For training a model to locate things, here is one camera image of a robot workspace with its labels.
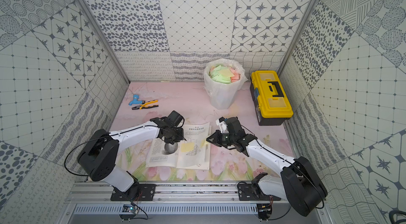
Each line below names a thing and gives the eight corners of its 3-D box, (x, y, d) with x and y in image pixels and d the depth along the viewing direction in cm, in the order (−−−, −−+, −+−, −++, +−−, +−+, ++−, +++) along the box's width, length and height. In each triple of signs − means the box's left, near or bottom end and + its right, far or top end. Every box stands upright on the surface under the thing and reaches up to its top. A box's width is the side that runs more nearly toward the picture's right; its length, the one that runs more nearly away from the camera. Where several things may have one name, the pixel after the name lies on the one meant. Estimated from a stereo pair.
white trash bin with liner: (204, 114, 104) (204, 85, 83) (205, 89, 119) (204, 58, 97) (240, 114, 104) (248, 85, 83) (236, 89, 119) (242, 58, 97)
